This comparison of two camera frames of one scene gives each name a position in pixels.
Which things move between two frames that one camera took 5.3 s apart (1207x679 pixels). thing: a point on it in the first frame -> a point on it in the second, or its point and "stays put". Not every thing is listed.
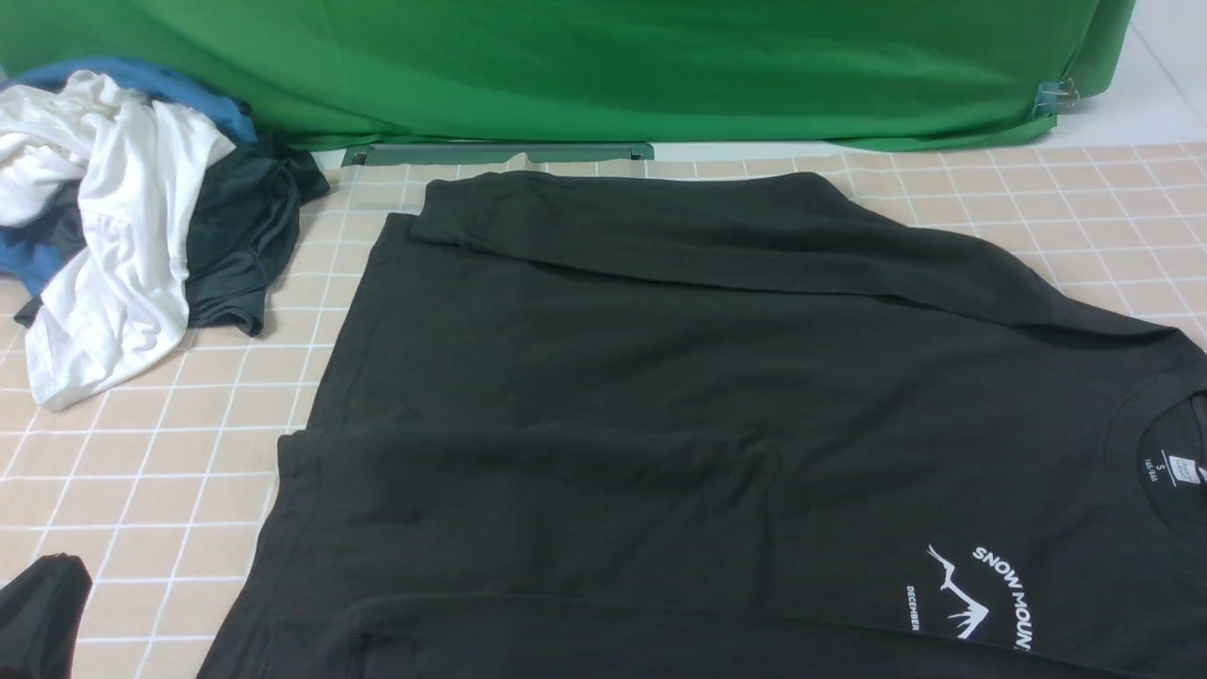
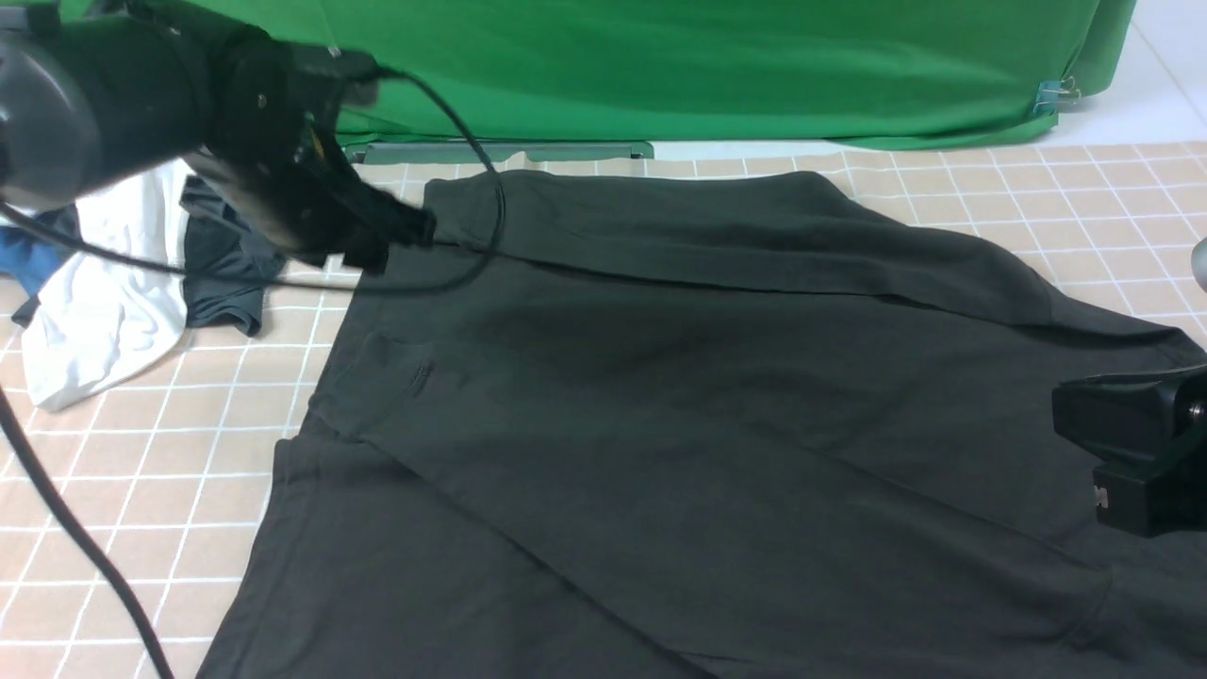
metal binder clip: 1051,96 stays put
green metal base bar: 356,152 stays put
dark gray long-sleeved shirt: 745,425 stays put
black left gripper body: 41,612 -> 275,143
